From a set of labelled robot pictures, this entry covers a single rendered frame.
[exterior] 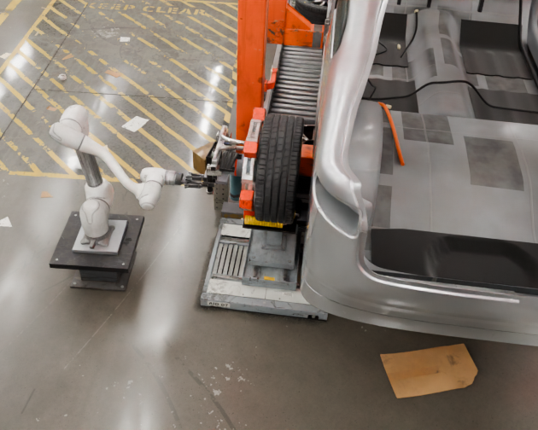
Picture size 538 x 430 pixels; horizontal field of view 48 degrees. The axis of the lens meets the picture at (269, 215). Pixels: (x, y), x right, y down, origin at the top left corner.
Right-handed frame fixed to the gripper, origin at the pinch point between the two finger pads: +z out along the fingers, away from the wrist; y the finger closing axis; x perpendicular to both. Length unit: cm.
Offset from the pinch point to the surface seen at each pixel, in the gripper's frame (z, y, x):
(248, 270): 27, 5, -68
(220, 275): 8, 6, -75
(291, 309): 58, 28, -75
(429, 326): 123, 93, 3
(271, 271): 42, 4, -68
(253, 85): 18, -54, 36
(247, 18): 13, -54, 80
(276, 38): 17, -247, -25
